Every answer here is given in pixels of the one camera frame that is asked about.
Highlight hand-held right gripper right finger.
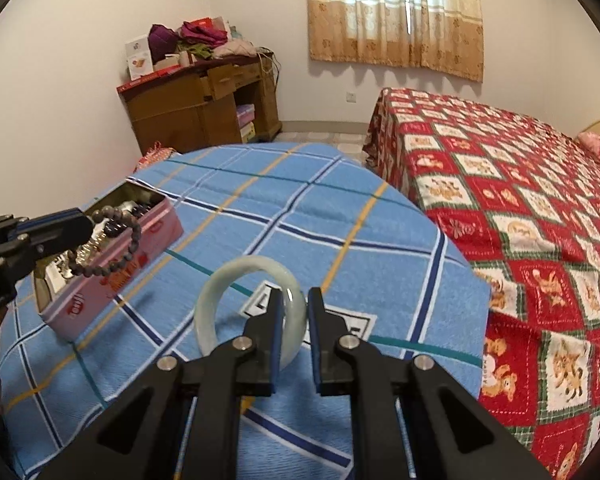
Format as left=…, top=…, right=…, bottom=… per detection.
left=306, top=287, right=553, bottom=480

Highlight dark bead bracelet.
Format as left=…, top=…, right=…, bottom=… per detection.
left=65, top=205, right=144, bottom=277

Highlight red cloth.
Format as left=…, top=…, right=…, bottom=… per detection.
left=180, top=17, right=229, bottom=46

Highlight pale jade bangle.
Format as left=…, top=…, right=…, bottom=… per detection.
left=194, top=256, right=309, bottom=369

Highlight green cloth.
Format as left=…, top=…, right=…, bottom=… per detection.
left=177, top=42, right=214, bottom=62

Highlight brown wooden desk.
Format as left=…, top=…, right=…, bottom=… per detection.
left=116, top=54, right=284, bottom=157

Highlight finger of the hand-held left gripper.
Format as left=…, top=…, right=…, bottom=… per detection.
left=0, top=232, right=95, bottom=283
left=0, top=208, right=94, bottom=237

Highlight pink tin box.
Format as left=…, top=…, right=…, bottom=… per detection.
left=34, top=181, right=185, bottom=344

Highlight stack of pink boxes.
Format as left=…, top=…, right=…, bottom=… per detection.
left=235, top=104, right=257, bottom=144

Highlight blue plaid tablecloth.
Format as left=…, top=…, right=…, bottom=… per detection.
left=0, top=142, right=492, bottom=480

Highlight beige patterned curtain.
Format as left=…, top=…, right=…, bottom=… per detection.
left=305, top=0, right=485, bottom=84

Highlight pink cloth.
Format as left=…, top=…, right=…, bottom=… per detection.
left=212, top=40, right=259, bottom=59

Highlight red flat box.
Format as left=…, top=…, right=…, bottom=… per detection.
left=116, top=67, right=182, bottom=94

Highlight bed with red quilt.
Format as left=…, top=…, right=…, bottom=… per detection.
left=362, top=87, right=600, bottom=480

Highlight white carton box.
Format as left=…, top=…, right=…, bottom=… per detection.
left=125, top=37, right=155, bottom=81

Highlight thin cable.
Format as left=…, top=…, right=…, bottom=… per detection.
left=257, top=47, right=284, bottom=87

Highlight pink bag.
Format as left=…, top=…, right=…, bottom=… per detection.
left=135, top=141, right=176, bottom=171

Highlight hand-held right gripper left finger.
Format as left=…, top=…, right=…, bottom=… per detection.
left=37, top=287, right=287, bottom=480

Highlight purple cloth bundle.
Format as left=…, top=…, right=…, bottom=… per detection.
left=147, top=23, right=181, bottom=59

